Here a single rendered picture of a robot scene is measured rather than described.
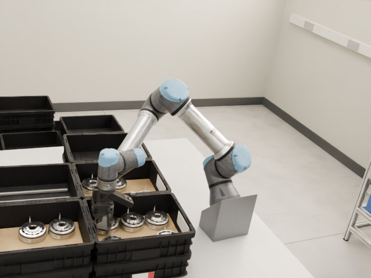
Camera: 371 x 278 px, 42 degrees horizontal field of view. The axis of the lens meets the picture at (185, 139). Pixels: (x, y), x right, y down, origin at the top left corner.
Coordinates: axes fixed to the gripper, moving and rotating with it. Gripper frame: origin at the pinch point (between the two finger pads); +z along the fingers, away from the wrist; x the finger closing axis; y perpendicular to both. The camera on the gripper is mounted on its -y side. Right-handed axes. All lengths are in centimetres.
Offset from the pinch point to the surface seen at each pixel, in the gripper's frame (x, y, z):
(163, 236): 17.2, -18.1, -7.7
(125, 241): 18.4, -3.3, -7.6
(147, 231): 1.0, -16.3, 2.1
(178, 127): -277, -116, 84
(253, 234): -10, -72, 15
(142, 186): -34.5, -21.2, 2.0
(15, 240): 1.8, 35.5, 2.1
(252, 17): -340, -204, -21
